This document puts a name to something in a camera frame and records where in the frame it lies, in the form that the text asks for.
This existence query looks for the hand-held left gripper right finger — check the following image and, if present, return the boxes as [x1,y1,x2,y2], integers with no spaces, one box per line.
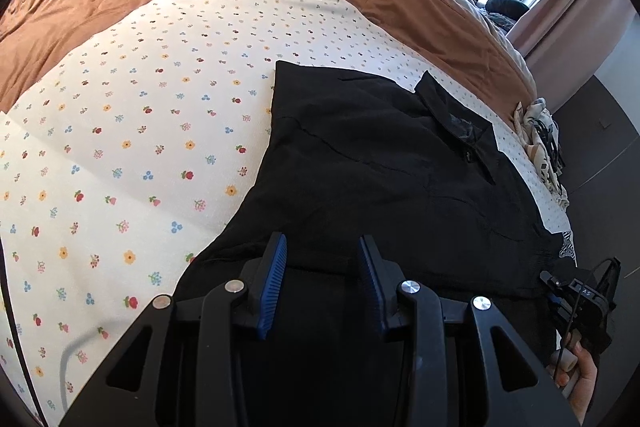
[357,234,586,427]

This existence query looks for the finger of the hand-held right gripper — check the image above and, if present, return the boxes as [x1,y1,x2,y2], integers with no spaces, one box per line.
[539,270,576,338]

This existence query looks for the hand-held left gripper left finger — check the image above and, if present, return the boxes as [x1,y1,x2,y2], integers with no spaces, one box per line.
[60,233,289,427]

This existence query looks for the black shirt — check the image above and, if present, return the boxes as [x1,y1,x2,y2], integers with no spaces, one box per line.
[172,59,581,358]

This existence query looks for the person's right hand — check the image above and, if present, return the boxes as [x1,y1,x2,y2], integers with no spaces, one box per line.
[546,341,601,427]

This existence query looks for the beige black patterned cloth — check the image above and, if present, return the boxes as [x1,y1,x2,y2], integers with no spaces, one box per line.
[514,98,572,208]

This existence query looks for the floral white bed sheet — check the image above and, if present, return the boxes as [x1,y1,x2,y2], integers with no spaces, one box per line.
[0,0,576,427]

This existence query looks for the pink curtain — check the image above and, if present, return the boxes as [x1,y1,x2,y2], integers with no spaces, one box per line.
[505,0,640,60]

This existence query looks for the dark teal plush cushion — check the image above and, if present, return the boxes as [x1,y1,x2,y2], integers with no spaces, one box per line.
[485,0,530,30]

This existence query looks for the thin black cable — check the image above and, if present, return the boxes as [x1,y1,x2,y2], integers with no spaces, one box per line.
[552,279,583,380]

